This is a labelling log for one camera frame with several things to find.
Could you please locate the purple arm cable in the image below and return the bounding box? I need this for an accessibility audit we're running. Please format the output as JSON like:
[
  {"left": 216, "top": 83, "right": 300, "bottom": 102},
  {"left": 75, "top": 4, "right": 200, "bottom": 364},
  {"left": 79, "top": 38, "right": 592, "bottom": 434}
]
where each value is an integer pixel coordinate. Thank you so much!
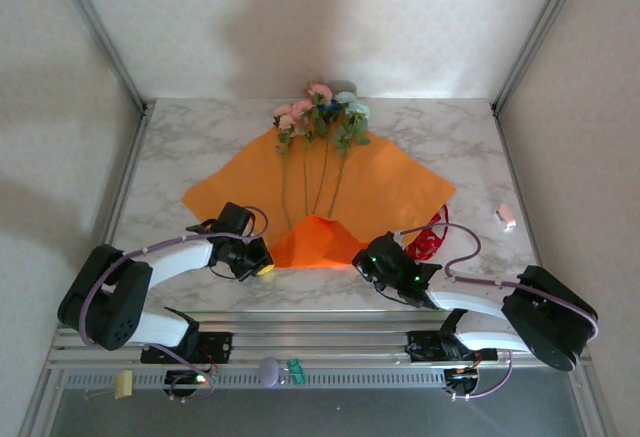
[
  {"left": 79, "top": 205, "right": 271, "bottom": 403},
  {"left": 394, "top": 221, "right": 600, "bottom": 402}
]

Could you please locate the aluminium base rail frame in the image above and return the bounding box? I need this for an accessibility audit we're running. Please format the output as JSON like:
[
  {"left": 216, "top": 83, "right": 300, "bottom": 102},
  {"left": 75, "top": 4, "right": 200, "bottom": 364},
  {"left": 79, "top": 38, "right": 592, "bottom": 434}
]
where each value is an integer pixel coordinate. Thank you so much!
[{"left": 44, "top": 99, "right": 596, "bottom": 371}]

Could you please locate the dark blue artificial flower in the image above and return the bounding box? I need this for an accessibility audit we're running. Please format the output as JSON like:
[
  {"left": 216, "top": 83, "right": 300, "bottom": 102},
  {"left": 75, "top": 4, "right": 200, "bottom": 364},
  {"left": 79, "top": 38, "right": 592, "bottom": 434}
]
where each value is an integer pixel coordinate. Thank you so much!
[{"left": 312, "top": 99, "right": 342, "bottom": 216}]

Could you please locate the pink artificial flower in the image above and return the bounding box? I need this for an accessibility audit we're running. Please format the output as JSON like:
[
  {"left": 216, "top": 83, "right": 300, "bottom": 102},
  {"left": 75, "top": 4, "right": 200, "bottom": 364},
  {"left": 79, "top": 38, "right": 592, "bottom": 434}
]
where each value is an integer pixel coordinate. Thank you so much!
[{"left": 291, "top": 81, "right": 334, "bottom": 218}]

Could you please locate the purple oval pebble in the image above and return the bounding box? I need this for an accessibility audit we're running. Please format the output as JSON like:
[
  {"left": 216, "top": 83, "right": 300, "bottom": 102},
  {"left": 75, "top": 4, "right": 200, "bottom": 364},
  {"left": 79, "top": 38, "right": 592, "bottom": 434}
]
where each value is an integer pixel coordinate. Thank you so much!
[{"left": 257, "top": 355, "right": 280, "bottom": 388}]

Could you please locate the grey slotted cable duct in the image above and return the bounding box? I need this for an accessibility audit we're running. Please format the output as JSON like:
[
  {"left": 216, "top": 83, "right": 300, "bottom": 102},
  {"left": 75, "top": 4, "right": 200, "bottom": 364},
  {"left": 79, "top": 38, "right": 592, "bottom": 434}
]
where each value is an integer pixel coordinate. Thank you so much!
[{"left": 62, "top": 369, "right": 446, "bottom": 391}]

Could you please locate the peach artificial flower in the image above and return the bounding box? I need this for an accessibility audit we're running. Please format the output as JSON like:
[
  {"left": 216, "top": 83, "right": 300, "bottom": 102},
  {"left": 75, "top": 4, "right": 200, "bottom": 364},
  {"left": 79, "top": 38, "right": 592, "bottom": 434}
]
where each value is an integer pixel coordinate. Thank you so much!
[{"left": 272, "top": 103, "right": 297, "bottom": 231}]

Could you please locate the red ribbon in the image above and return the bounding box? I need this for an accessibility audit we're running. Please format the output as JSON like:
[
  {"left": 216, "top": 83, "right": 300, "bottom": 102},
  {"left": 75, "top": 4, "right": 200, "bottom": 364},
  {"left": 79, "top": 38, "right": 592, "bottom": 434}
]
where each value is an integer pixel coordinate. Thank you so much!
[{"left": 403, "top": 204, "right": 450, "bottom": 261}]

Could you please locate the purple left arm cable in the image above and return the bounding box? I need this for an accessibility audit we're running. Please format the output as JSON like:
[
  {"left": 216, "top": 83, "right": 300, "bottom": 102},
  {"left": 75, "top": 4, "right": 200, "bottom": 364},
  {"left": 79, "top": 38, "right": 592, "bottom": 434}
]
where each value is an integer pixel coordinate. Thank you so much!
[{"left": 79, "top": 205, "right": 271, "bottom": 403}]

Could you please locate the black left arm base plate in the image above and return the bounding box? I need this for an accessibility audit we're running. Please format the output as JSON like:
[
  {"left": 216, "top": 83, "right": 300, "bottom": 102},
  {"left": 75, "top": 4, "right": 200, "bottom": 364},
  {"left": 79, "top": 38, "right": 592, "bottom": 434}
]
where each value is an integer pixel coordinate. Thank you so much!
[{"left": 139, "top": 330, "right": 235, "bottom": 364}]

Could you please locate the aluminium corner post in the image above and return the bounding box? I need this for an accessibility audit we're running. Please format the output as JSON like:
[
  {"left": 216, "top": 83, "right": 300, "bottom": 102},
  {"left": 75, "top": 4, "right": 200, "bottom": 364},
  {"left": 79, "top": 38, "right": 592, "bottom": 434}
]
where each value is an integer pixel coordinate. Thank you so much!
[
  {"left": 47, "top": 0, "right": 151, "bottom": 114},
  {"left": 492, "top": 0, "right": 591, "bottom": 114}
]

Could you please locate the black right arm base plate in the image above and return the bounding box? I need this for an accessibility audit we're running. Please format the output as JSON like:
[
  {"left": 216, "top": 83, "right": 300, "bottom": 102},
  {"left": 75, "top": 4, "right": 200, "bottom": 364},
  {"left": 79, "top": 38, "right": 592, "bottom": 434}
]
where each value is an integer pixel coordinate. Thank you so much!
[{"left": 405, "top": 329, "right": 500, "bottom": 363}]

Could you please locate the orange wrapping paper sheet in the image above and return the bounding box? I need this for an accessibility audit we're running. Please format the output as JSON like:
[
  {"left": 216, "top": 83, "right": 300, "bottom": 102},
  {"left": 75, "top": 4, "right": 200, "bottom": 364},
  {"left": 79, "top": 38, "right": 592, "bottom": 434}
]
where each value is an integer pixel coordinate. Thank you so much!
[{"left": 180, "top": 129, "right": 457, "bottom": 269}]

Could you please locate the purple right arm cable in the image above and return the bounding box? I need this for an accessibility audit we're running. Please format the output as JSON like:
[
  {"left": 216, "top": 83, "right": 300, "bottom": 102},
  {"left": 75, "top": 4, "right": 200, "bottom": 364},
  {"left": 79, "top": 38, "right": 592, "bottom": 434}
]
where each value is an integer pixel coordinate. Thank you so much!
[{"left": 394, "top": 221, "right": 600, "bottom": 402}]

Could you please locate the yellow binder clip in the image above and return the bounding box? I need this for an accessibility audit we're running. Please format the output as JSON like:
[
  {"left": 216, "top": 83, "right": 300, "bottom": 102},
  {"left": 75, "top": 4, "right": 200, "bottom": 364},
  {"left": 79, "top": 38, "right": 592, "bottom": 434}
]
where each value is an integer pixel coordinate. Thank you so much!
[{"left": 83, "top": 369, "right": 135, "bottom": 402}]

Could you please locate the light blue artificial flower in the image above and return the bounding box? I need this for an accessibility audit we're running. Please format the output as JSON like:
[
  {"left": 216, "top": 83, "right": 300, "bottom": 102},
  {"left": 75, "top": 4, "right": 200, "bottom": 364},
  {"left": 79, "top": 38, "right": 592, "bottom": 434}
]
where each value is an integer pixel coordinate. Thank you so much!
[{"left": 327, "top": 90, "right": 374, "bottom": 221}]

